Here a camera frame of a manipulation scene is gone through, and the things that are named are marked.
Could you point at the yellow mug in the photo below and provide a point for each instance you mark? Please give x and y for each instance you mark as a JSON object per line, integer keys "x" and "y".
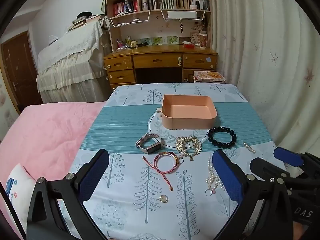
{"x": 134, "y": 44}

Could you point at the small pink container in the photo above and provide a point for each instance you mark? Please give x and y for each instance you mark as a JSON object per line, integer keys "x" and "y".
{"x": 120, "y": 45}

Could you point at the stack of picture books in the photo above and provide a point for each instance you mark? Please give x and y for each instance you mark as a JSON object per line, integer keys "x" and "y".
{"x": 208, "y": 76}

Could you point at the black hat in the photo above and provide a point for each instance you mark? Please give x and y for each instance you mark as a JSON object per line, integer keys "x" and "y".
{"x": 84, "y": 14}

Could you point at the wooden bookshelf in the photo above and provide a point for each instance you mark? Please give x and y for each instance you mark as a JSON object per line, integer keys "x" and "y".
{"x": 108, "y": 5}

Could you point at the long row of books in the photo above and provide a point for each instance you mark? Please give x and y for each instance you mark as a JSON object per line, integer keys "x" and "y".
{"x": 192, "y": 2}

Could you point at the floral mug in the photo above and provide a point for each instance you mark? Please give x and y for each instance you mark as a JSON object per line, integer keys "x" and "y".
{"x": 203, "y": 40}

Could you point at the brown wooden door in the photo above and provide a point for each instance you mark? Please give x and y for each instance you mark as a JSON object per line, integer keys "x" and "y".
{"x": 20, "y": 67}

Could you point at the pink blanket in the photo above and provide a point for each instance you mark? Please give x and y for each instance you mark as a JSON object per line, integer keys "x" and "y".
{"x": 50, "y": 135}

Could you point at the covered piano with cloth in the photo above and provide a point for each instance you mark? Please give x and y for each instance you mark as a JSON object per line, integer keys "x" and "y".
{"x": 72, "y": 55}

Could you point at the small red box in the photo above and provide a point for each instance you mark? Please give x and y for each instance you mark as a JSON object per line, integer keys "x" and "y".
{"x": 188, "y": 46}

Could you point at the hanging keys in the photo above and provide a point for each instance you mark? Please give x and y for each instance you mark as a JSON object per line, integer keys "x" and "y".
{"x": 181, "y": 27}

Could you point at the black flashlight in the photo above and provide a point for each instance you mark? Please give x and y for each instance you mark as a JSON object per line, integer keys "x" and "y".
{"x": 142, "y": 44}

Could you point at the green leaf picture card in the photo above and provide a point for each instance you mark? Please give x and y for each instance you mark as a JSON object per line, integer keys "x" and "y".
{"x": 172, "y": 40}
{"x": 157, "y": 40}

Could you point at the row of pale books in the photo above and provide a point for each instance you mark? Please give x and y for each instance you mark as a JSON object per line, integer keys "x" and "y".
{"x": 160, "y": 3}

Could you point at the pile of books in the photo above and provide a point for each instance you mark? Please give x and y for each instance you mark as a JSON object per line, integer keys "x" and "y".
{"x": 80, "y": 23}

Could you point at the white printed pillow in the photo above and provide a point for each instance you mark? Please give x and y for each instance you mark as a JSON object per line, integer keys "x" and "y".
{"x": 21, "y": 187}

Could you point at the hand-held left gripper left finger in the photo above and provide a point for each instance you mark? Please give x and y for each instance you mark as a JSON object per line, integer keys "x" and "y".
{"x": 95, "y": 173}

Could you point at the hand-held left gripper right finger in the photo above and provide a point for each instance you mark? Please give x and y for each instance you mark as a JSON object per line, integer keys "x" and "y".
{"x": 228, "y": 177}

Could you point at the white oblong box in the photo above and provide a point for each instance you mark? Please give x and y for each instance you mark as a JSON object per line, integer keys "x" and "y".
{"x": 181, "y": 14}

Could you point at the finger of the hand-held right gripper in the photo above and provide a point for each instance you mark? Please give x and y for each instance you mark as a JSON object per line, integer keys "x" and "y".
{"x": 287, "y": 156}
{"x": 265, "y": 167}

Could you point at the white leaf-print curtain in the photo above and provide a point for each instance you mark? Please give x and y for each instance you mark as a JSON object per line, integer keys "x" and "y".
{"x": 262, "y": 42}

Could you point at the round white gem brooch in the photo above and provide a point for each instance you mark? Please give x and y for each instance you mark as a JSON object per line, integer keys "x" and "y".
{"x": 163, "y": 198}

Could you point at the wooden desk with drawers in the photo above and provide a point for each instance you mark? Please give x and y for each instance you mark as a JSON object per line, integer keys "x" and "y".
{"x": 157, "y": 60}

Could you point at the pink plastic box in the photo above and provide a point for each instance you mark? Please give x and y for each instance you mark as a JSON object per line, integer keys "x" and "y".
{"x": 187, "y": 110}

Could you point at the row of red books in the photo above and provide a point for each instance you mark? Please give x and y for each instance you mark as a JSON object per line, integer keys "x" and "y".
{"x": 122, "y": 8}

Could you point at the tree-printed tablecloth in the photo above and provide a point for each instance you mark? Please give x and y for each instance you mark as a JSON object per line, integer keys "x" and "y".
{"x": 125, "y": 120}

